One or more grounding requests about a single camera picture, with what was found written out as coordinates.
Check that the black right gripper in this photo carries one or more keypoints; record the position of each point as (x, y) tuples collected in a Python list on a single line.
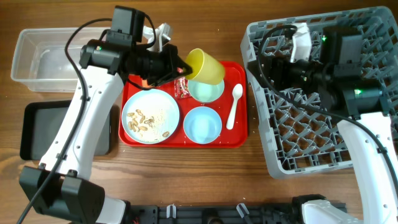
[(281, 64)]

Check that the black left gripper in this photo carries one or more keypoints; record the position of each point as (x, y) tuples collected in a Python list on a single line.
[(175, 70)]

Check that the yellow plastic cup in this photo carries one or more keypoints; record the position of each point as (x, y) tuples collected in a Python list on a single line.
[(205, 68)]

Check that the mint green bowl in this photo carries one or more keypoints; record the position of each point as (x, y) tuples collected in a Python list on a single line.
[(205, 93)]

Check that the white plastic spoon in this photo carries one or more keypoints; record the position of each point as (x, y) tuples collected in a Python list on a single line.
[(237, 94)]

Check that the light blue bowl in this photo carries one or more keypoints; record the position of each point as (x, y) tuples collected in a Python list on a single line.
[(202, 125)]

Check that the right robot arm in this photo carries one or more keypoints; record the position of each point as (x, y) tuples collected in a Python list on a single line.
[(357, 104)]

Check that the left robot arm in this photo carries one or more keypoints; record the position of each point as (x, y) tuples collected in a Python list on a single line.
[(60, 186)]

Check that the grey dishwasher rack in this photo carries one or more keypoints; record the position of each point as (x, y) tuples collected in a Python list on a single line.
[(296, 142)]

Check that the red snack wrapper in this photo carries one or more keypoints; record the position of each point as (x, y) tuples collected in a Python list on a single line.
[(181, 88)]

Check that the red plastic tray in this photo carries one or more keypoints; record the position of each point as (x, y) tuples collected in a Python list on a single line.
[(235, 137)]

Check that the light blue plate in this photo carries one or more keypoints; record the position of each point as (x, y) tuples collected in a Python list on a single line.
[(150, 117)]

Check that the clear plastic bin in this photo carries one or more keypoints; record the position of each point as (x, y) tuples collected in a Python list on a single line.
[(39, 60)]

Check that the black tray bin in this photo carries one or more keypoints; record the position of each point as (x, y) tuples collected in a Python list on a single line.
[(41, 123)]

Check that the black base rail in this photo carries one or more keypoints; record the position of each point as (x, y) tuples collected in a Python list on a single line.
[(267, 213)]

